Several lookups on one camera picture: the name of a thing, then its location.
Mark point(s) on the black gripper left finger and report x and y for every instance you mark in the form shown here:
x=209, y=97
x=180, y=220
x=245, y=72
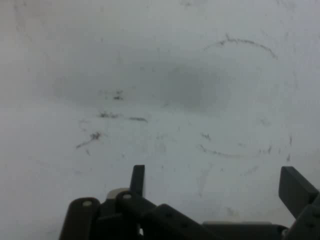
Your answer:
x=135, y=212

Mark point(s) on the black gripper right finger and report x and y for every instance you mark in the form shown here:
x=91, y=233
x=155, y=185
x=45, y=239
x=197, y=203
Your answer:
x=297, y=190

